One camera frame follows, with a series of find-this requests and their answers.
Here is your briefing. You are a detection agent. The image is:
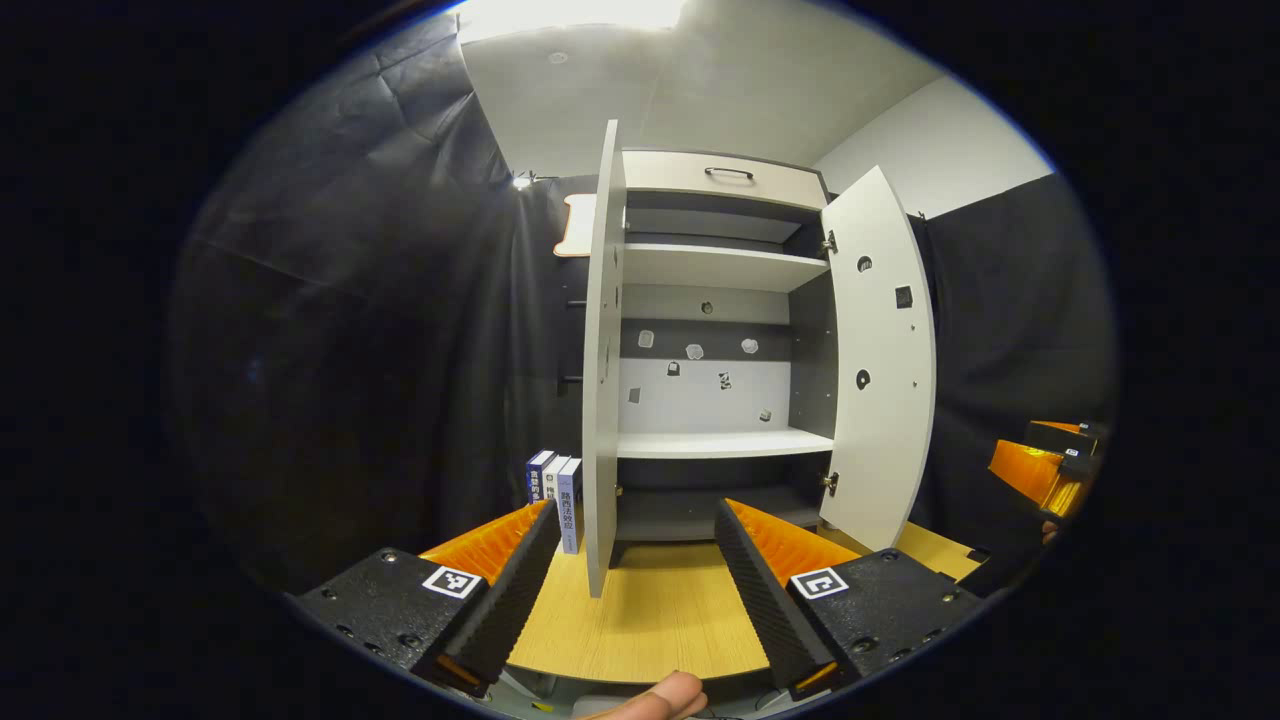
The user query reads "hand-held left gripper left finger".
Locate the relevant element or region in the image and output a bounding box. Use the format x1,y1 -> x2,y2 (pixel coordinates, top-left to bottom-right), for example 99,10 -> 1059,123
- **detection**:
290,498 -> 563,699

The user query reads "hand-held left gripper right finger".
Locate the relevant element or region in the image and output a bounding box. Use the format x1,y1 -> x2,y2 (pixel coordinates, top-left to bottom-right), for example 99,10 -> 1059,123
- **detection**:
713,497 -> 986,701

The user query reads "door of shoe cabinet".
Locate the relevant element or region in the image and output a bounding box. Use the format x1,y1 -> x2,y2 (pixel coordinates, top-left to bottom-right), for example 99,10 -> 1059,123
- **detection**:
582,120 -> 629,599
818,165 -> 938,553

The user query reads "grey double-door shoe cabinet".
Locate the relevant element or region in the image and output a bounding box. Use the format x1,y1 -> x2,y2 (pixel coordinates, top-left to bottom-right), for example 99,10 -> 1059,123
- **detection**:
580,148 -> 941,571

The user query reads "white cabinet shelf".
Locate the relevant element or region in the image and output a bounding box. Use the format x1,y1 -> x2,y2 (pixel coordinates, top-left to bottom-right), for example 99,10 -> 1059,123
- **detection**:
617,428 -> 836,461
622,243 -> 831,294

